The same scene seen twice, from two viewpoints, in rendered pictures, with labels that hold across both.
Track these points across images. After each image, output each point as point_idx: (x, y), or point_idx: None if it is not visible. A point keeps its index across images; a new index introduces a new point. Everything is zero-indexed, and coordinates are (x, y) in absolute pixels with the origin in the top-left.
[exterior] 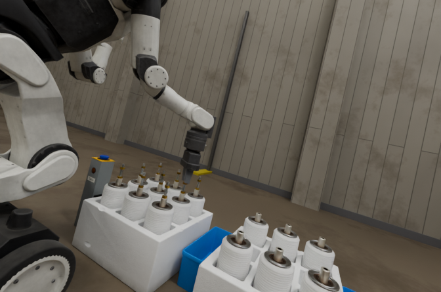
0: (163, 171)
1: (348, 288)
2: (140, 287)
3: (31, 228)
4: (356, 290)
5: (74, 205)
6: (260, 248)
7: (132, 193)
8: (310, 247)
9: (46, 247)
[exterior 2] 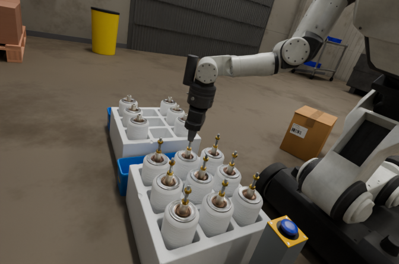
0: (207, 154)
1: (55, 127)
2: None
3: (289, 171)
4: (53, 124)
5: None
6: None
7: (236, 173)
8: (135, 104)
9: (275, 163)
